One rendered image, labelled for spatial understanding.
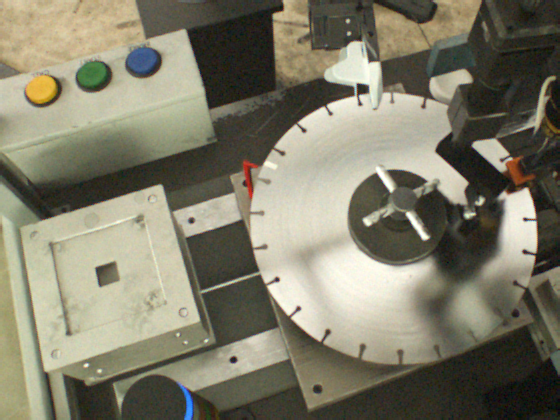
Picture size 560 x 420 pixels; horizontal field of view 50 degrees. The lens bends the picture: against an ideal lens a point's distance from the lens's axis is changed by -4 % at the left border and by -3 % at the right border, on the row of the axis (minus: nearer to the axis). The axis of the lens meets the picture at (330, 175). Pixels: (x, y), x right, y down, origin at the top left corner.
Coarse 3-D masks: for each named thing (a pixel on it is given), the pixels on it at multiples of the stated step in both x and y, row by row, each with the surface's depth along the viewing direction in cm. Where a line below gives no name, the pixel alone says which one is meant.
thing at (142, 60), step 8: (144, 48) 83; (128, 56) 83; (136, 56) 83; (144, 56) 83; (152, 56) 83; (128, 64) 82; (136, 64) 82; (144, 64) 82; (152, 64) 82; (136, 72) 82; (144, 72) 82
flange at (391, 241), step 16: (368, 176) 71; (400, 176) 71; (416, 176) 71; (368, 192) 70; (384, 192) 70; (432, 192) 71; (352, 208) 69; (368, 208) 69; (416, 208) 68; (432, 208) 70; (352, 224) 69; (384, 224) 68; (400, 224) 67; (432, 224) 69; (368, 240) 68; (384, 240) 68; (400, 240) 68; (416, 240) 68; (432, 240) 68; (384, 256) 67; (400, 256) 67; (416, 256) 67
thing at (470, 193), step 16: (448, 144) 66; (464, 144) 62; (448, 160) 66; (464, 160) 65; (480, 160) 65; (464, 176) 66; (480, 176) 64; (496, 176) 64; (464, 192) 70; (480, 192) 65; (496, 192) 64
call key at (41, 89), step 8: (32, 80) 81; (40, 80) 81; (48, 80) 81; (32, 88) 80; (40, 88) 80; (48, 88) 80; (56, 88) 81; (32, 96) 80; (40, 96) 80; (48, 96) 80
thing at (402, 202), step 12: (384, 168) 67; (384, 180) 67; (432, 180) 67; (396, 192) 66; (408, 192) 66; (420, 192) 66; (396, 204) 65; (408, 204) 65; (372, 216) 65; (384, 216) 65; (396, 216) 66; (408, 216) 65; (420, 228) 64
